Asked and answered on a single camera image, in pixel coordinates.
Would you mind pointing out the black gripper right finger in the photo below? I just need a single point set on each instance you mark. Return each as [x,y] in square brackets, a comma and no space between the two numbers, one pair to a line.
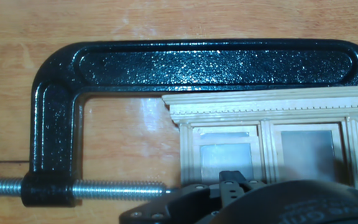
[253,185]

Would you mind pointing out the black metal C-clamp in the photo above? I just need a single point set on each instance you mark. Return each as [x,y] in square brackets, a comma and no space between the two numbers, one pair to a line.
[197,65]

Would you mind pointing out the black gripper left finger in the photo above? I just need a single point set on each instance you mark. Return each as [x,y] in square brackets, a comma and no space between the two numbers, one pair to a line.
[182,205]

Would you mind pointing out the small wooden window sash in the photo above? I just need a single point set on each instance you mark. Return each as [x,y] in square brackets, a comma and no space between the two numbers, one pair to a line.
[225,158]

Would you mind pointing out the miniature wooden window frame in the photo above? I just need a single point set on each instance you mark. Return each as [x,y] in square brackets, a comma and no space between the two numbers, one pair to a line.
[259,105]

